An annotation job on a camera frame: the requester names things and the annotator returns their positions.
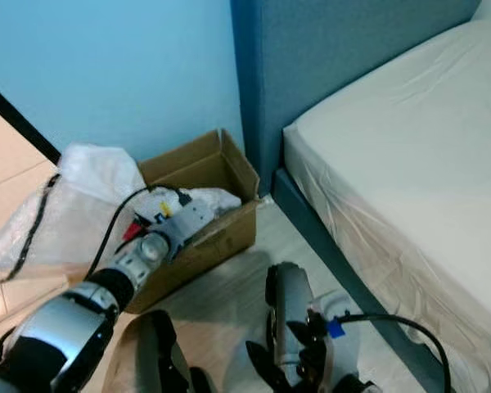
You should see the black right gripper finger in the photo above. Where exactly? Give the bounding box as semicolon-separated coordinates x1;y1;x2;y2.
282;322;322;355
285;360;316;393

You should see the clear plastic bag black cord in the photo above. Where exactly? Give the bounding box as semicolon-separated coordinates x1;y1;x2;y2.
0;143;150;286

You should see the white plastic wrap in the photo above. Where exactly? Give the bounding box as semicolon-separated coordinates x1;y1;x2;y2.
184;187;243;215

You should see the brown cardboard box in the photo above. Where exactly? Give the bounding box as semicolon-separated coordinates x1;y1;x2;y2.
127;129;262;314

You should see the mattress with cream sheet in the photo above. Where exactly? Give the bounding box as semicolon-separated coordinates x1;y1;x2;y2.
282;20;491;393

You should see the blue upholstered headboard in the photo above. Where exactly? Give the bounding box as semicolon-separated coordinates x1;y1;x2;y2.
232;0;482;194

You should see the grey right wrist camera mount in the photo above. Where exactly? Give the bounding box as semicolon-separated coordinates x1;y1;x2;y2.
311;291;358;391

